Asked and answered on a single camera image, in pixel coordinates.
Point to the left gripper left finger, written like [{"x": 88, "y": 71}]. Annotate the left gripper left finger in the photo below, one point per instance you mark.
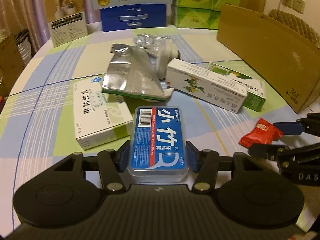
[{"x": 111, "y": 164}]

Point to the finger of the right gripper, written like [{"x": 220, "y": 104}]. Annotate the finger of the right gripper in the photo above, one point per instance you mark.
[
  {"x": 264, "y": 151},
  {"x": 303, "y": 125}
]

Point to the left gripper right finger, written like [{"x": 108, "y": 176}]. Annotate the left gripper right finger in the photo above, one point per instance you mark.
[{"x": 204, "y": 163}]

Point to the red candy wrapper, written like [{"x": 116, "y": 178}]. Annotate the red candy wrapper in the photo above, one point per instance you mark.
[{"x": 263, "y": 133}]

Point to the blue dental floss picks box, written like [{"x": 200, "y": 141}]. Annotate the blue dental floss picks box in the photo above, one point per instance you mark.
[{"x": 157, "y": 150}]

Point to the white green medicine box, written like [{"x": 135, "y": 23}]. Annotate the white green medicine box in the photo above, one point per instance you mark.
[{"x": 99, "y": 118}]

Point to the green white spray box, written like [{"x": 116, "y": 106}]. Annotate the green white spray box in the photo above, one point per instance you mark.
[{"x": 256, "y": 96}]

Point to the white parrot ointment box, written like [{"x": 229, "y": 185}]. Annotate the white parrot ointment box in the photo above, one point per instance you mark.
[{"x": 206, "y": 85}]

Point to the silver foil pouch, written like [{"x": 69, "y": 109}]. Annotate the silver foil pouch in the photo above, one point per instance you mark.
[{"x": 131, "y": 73}]

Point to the white power adapter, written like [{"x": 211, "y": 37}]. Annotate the white power adapter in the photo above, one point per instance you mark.
[{"x": 167, "y": 51}]

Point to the clear plastic packaging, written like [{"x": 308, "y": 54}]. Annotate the clear plastic packaging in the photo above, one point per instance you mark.
[{"x": 150, "y": 43}]

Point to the brown cardboard box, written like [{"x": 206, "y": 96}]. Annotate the brown cardboard box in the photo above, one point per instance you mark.
[{"x": 285, "y": 59}]

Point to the checkered tablecloth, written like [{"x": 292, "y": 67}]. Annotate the checkered tablecloth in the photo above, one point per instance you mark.
[{"x": 37, "y": 126}]

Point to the wicker chair back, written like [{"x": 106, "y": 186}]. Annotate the wicker chair back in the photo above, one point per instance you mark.
[{"x": 296, "y": 24}]

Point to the blue milk carton box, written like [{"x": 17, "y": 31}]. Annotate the blue milk carton box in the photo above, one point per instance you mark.
[{"x": 133, "y": 16}]

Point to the white product box with photo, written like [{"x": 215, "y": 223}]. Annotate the white product box with photo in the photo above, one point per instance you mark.
[{"x": 66, "y": 20}]

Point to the green tissue packs stack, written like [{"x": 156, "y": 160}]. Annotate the green tissue packs stack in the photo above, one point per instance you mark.
[{"x": 200, "y": 14}]

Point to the wall power socket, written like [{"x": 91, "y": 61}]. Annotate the wall power socket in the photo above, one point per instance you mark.
[{"x": 296, "y": 5}]

